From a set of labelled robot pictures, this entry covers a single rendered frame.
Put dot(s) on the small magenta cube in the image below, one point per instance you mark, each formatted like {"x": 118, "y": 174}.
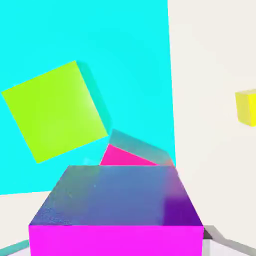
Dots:
{"x": 116, "y": 240}

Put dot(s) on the small pink cube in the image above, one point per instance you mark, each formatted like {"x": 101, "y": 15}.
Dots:
{"x": 120, "y": 157}

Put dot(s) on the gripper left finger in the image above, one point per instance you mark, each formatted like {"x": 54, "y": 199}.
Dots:
{"x": 18, "y": 248}

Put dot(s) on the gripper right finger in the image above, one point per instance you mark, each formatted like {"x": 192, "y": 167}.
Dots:
{"x": 222, "y": 247}

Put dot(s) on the small lime green cube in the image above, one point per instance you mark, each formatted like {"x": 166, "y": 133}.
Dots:
{"x": 54, "y": 112}

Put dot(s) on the small yellow cube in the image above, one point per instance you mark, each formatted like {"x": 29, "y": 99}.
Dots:
{"x": 247, "y": 108}

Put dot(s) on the large cyan box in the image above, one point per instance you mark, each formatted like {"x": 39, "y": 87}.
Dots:
{"x": 124, "y": 60}

